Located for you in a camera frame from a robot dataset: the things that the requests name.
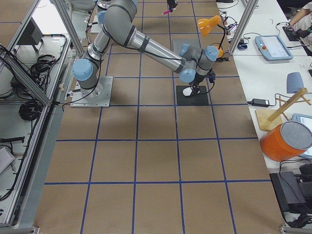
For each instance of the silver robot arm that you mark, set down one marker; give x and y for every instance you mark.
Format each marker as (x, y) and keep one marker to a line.
(193, 64)

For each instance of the wooden stand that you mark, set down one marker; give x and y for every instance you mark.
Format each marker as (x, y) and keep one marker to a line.
(270, 118)

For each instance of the black mousepad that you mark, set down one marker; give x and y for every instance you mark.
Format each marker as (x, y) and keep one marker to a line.
(197, 100)

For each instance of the orange cylindrical container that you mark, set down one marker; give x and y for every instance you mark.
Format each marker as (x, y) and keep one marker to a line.
(279, 143)

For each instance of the orange desk lamp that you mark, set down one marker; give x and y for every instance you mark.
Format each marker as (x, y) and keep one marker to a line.
(205, 27)

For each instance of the silver closed laptop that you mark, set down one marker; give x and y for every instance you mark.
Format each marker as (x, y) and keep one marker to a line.
(181, 46)

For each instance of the black power adapter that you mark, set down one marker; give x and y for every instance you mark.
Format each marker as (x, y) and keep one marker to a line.
(259, 102)

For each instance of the white computer mouse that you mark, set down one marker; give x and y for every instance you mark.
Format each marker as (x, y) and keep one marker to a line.
(188, 92)

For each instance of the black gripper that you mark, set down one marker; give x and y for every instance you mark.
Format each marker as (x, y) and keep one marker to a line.
(171, 2)
(199, 78)

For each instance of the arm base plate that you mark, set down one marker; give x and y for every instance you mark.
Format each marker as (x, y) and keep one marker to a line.
(100, 97)
(95, 29)

